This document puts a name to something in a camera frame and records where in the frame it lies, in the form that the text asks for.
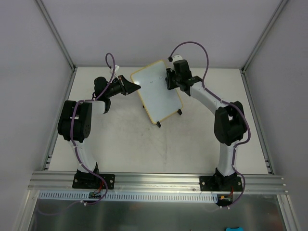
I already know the yellow framed whiteboard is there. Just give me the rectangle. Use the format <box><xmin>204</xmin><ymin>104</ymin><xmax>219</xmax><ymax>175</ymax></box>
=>
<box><xmin>130</xmin><ymin>60</ymin><xmax>183</xmax><ymax>125</ymax></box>

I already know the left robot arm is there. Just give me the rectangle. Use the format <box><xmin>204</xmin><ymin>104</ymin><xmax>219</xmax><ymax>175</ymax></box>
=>
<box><xmin>57</xmin><ymin>75</ymin><xmax>141</xmax><ymax>191</ymax></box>

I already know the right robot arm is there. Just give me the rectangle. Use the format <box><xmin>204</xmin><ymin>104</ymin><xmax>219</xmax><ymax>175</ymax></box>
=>
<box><xmin>165</xmin><ymin>57</ymin><xmax>250</xmax><ymax>192</ymax></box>

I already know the teal object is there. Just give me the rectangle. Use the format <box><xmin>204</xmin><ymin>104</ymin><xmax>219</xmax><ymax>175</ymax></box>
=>
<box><xmin>225</xmin><ymin>227</ymin><xmax>244</xmax><ymax>231</ymax></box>

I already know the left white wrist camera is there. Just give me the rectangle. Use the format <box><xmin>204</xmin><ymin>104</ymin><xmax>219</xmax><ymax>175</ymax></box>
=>
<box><xmin>110</xmin><ymin>65</ymin><xmax>119</xmax><ymax>76</ymax></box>

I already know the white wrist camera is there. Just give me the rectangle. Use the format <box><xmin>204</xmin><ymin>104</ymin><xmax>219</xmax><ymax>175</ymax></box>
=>
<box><xmin>110</xmin><ymin>65</ymin><xmax>119</xmax><ymax>76</ymax></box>
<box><xmin>172</xmin><ymin>55</ymin><xmax>183</xmax><ymax>62</ymax></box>

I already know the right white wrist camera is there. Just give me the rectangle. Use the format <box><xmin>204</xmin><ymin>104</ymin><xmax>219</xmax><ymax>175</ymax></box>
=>
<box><xmin>172</xmin><ymin>55</ymin><xmax>183</xmax><ymax>62</ymax></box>

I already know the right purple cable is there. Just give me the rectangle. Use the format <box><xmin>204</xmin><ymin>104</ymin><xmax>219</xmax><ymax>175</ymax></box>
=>
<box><xmin>167</xmin><ymin>41</ymin><xmax>252</xmax><ymax>212</ymax></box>

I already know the right aluminium frame post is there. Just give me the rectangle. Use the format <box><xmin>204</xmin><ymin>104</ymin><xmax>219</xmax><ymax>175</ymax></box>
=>
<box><xmin>241</xmin><ymin>0</ymin><xmax>289</xmax><ymax>73</ymax></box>

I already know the aluminium frame post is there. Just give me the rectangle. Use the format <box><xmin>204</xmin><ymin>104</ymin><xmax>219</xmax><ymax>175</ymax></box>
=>
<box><xmin>34</xmin><ymin>0</ymin><xmax>76</xmax><ymax>70</ymax></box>
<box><xmin>241</xmin><ymin>0</ymin><xmax>289</xmax><ymax>73</ymax></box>

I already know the left aluminium frame post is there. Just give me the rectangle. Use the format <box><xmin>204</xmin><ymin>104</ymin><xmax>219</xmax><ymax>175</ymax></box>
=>
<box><xmin>34</xmin><ymin>0</ymin><xmax>76</xmax><ymax>70</ymax></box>

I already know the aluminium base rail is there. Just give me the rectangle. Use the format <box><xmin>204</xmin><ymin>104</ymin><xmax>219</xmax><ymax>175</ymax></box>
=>
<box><xmin>28</xmin><ymin>171</ymin><xmax>288</xmax><ymax>194</ymax></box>

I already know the white slotted cable duct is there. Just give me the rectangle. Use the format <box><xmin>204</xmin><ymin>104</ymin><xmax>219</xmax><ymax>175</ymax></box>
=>
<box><xmin>38</xmin><ymin>191</ymin><xmax>218</xmax><ymax>204</ymax></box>

